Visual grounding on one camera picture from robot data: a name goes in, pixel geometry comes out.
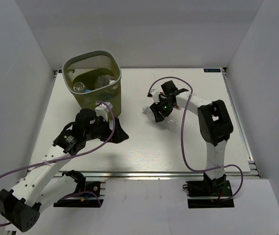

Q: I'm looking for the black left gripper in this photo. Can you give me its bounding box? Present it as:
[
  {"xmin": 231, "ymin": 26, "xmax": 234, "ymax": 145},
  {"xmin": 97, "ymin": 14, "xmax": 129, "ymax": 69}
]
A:
[{"xmin": 85, "ymin": 116, "xmax": 129, "ymax": 143}]

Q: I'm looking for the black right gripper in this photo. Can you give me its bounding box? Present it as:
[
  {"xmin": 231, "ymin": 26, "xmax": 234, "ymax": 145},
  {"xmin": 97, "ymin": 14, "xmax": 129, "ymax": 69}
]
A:
[{"xmin": 150, "ymin": 96, "xmax": 176, "ymax": 122}]

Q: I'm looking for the white label clear bottle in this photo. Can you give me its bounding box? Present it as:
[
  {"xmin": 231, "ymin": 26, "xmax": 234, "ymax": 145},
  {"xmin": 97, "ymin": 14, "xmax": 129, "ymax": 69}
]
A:
[{"xmin": 94, "ymin": 74, "xmax": 116, "ymax": 89}]

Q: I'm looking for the slim clear plastic bottle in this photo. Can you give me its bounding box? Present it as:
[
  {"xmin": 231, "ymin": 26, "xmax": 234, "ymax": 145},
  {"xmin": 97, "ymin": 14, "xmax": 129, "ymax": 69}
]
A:
[{"xmin": 73, "ymin": 82, "xmax": 87, "ymax": 93}]

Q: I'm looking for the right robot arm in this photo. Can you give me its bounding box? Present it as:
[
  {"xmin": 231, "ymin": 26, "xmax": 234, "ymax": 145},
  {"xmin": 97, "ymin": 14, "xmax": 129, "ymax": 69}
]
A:
[{"xmin": 147, "ymin": 77, "xmax": 233, "ymax": 195}]

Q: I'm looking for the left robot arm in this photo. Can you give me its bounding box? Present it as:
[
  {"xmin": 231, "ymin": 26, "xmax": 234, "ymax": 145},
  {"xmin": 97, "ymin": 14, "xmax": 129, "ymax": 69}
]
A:
[{"xmin": 0, "ymin": 107, "xmax": 129, "ymax": 232}]

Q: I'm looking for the olive green mesh bin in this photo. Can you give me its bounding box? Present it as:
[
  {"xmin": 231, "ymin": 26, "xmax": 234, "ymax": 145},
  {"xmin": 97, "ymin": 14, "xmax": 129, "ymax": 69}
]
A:
[{"xmin": 62, "ymin": 50, "xmax": 122, "ymax": 117}]

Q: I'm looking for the blue corner label sticker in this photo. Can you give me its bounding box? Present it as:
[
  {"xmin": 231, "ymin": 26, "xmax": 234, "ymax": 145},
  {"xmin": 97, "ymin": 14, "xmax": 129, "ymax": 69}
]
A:
[{"xmin": 203, "ymin": 68, "xmax": 221, "ymax": 73}]

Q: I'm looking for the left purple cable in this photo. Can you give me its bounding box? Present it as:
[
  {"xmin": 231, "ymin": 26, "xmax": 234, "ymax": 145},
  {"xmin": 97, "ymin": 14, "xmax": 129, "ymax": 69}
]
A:
[{"xmin": 0, "ymin": 100, "xmax": 117, "ymax": 225}]

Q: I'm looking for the purple cable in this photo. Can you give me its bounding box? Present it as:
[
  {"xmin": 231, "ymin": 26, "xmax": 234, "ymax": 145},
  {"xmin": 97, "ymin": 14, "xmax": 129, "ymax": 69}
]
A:
[
  {"xmin": 147, "ymin": 77, "xmax": 244, "ymax": 202},
  {"xmin": 0, "ymin": 100, "xmax": 117, "ymax": 225}
]

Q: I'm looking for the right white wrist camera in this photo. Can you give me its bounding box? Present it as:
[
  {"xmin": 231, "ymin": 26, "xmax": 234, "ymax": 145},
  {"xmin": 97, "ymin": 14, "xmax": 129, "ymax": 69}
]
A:
[{"xmin": 147, "ymin": 89, "xmax": 162, "ymax": 104}]

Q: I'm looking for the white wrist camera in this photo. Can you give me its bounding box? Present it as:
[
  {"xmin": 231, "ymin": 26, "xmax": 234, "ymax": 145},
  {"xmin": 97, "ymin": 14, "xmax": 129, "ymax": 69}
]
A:
[
  {"xmin": 95, "ymin": 101, "xmax": 113, "ymax": 121},
  {"xmin": 147, "ymin": 89, "xmax": 162, "ymax": 104}
]

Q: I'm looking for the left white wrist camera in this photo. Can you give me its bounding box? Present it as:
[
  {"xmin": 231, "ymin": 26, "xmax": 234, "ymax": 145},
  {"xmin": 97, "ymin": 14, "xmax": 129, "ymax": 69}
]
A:
[{"xmin": 95, "ymin": 101, "xmax": 113, "ymax": 121}]

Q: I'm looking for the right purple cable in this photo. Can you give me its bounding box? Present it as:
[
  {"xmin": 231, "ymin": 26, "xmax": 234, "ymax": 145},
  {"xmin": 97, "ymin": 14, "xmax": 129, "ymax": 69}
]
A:
[{"xmin": 147, "ymin": 77, "xmax": 244, "ymax": 202}]

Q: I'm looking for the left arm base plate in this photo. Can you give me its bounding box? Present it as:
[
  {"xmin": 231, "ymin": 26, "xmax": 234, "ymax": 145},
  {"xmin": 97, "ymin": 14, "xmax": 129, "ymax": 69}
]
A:
[{"xmin": 53, "ymin": 181, "xmax": 105, "ymax": 208}]

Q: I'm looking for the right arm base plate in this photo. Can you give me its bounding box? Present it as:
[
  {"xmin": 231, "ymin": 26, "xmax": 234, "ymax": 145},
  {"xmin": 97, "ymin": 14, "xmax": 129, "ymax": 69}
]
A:
[{"xmin": 182, "ymin": 180, "xmax": 234, "ymax": 209}]

